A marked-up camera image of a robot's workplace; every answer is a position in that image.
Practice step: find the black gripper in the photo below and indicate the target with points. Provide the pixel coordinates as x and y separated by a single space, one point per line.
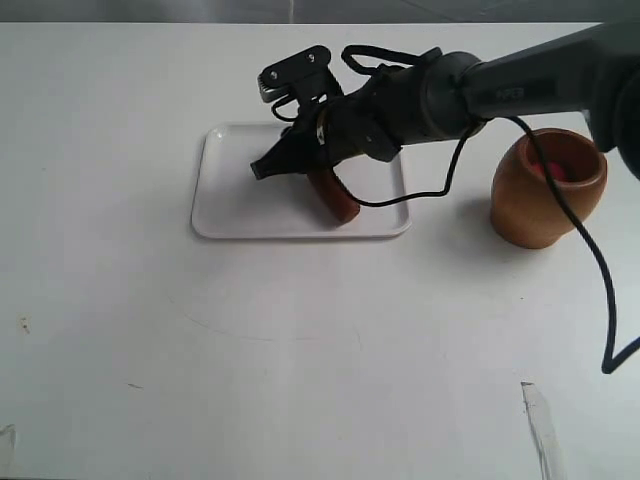
327 130

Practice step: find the dark brown round object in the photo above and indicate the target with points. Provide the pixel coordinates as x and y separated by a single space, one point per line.
331 193

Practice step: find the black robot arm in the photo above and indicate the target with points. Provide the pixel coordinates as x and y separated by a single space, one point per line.
413 99

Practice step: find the brown wooden mortar bowl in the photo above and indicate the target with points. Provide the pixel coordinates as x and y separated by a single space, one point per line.
524 211

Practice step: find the red object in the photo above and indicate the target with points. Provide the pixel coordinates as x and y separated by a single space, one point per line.
557 171

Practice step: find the white plastic tray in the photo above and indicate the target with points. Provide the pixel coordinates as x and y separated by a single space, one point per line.
229 203

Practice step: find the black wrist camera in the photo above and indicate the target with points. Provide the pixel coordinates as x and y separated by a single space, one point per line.
303 77

